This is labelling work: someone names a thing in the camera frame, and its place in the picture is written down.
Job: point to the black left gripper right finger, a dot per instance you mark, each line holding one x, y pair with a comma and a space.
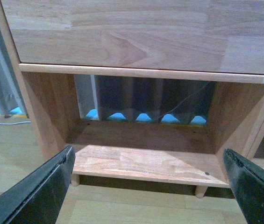
246, 180

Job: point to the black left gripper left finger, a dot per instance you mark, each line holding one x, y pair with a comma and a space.
38, 198

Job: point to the lower wooden drawer front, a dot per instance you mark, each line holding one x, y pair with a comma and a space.
194, 35

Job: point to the wooden shelf cabinet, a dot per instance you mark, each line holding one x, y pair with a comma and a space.
142, 124

